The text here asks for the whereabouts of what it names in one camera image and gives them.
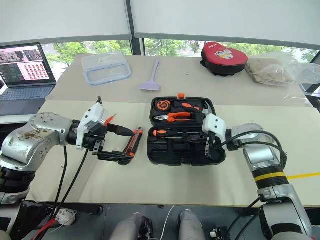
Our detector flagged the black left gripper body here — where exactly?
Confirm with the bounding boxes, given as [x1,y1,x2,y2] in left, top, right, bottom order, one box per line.
[83,125,111,161]

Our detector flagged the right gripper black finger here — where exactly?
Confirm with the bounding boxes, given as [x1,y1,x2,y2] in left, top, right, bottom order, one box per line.
[188,134,210,145]

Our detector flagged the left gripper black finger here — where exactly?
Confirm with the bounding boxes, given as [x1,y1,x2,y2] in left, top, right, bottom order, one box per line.
[98,150,136,164]
[107,123,135,136]

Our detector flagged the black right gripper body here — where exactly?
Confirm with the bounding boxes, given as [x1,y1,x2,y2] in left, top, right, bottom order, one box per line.
[204,130,226,160]

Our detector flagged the orange black utility knife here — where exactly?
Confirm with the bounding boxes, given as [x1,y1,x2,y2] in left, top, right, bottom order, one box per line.
[123,127,145,157]

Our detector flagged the black pouch bag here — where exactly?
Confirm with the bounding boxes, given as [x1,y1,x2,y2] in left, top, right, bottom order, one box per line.
[146,93,227,166]

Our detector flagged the small orange screwdriver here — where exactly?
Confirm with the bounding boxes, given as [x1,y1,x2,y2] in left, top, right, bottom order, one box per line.
[104,113,118,127]

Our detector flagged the silver hammer head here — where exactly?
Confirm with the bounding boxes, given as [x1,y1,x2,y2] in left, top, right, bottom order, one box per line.
[199,100,214,117]

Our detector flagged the orange black long screwdriver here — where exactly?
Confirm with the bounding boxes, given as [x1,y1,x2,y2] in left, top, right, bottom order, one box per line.
[152,128,191,139]

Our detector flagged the cream table mat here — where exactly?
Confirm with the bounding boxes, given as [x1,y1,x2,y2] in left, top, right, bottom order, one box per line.
[24,99,320,209]

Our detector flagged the orange black tape measure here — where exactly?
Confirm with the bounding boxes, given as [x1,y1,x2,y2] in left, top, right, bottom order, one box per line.
[155,99,172,112]

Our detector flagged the lilac plastic spatula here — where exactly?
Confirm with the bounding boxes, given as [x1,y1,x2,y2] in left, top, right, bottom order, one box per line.
[137,57,162,92]

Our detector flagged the clear plastic food container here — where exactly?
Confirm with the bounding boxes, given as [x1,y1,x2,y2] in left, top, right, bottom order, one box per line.
[80,51,133,87]

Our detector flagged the grey beige table mat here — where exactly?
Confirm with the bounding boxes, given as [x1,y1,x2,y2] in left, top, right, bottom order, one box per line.
[45,54,314,109]

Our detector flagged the grey rounded leg cover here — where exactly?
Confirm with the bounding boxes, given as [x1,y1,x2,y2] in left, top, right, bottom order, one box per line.
[178,209,206,240]
[109,212,151,240]

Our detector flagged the white power strip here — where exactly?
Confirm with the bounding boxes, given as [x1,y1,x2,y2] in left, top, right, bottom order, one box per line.
[54,208,77,225]

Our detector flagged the red black zip bag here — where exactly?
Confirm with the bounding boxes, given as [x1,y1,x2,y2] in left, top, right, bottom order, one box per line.
[199,41,249,77]

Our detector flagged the open grey laptop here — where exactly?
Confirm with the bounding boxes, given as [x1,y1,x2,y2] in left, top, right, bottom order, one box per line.
[0,42,58,117]

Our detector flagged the beige folded cloth bundle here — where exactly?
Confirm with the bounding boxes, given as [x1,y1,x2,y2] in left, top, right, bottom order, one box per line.
[245,56,296,87]

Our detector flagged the clear crumpled plastic bag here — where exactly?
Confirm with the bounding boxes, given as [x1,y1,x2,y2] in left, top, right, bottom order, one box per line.
[244,51,320,89]

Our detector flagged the white roller blind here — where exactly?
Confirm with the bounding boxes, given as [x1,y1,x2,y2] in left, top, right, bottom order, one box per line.
[0,0,134,45]
[129,0,320,51]

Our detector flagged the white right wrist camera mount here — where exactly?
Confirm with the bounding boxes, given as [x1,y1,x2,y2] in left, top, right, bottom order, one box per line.
[201,113,227,151]

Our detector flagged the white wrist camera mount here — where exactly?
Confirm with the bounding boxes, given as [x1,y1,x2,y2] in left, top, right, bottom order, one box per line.
[201,113,227,151]
[76,102,110,152]

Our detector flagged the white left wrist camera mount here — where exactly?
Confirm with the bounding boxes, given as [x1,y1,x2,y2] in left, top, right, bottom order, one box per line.
[76,102,110,152]

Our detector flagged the orange handled pliers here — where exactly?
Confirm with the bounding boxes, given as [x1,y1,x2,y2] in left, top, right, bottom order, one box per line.
[153,111,197,124]

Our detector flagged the orange black stubby tool handle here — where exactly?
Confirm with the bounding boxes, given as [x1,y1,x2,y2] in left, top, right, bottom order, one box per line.
[180,101,201,112]

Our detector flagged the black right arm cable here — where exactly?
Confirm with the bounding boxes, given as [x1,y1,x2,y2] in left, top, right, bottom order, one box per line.
[216,130,285,155]
[213,141,288,171]

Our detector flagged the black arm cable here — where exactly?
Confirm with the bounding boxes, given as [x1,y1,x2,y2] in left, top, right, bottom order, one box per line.
[52,145,68,221]
[213,141,288,171]
[216,130,285,155]
[48,149,90,222]

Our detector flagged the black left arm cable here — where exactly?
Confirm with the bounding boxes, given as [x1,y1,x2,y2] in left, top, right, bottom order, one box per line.
[48,149,90,222]
[52,145,68,221]

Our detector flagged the thin white cable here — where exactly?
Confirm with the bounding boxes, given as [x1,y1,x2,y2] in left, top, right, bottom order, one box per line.
[160,205,176,240]

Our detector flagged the red wire bundle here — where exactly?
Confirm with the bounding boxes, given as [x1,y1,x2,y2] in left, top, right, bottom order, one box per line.
[31,216,59,240]

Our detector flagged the dark window frame pillar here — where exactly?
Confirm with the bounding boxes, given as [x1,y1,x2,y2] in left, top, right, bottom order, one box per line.
[124,0,146,57]

